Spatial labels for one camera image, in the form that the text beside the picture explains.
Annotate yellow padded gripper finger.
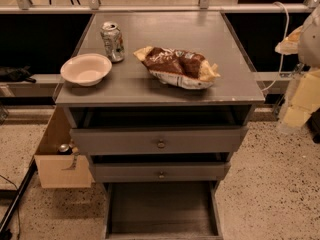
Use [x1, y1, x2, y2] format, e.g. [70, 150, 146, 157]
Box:
[283, 69, 320, 128]
[275, 26, 302, 55]

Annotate brown chip bag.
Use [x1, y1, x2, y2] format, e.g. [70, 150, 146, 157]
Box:
[134, 46, 220, 90]

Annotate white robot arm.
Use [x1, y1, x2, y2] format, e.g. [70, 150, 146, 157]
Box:
[275, 6, 320, 132]

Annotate grey drawer cabinet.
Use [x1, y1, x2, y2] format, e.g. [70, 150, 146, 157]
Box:
[56, 12, 264, 183]

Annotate top grey drawer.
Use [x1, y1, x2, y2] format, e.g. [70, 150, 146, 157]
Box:
[70, 127, 248, 155]

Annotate bottom grey drawer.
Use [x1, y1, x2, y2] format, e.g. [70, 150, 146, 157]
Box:
[101, 182, 224, 240]

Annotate crushed soda can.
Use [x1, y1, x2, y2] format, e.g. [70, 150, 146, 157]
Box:
[100, 21, 125, 63]

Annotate white bowl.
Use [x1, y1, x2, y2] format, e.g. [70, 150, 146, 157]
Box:
[60, 53, 112, 86]

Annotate can in cardboard box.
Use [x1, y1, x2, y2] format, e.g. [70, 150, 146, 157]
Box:
[58, 143, 72, 155]

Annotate cardboard box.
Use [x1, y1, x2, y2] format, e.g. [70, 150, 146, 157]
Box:
[34, 107, 92, 189]

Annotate black object on ledge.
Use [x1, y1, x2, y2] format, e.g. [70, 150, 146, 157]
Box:
[0, 66, 36, 83]

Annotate white cable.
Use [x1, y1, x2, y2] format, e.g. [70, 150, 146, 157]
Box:
[260, 1, 291, 93]

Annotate black floor rail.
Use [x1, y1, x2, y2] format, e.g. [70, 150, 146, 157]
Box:
[0, 162, 36, 240]

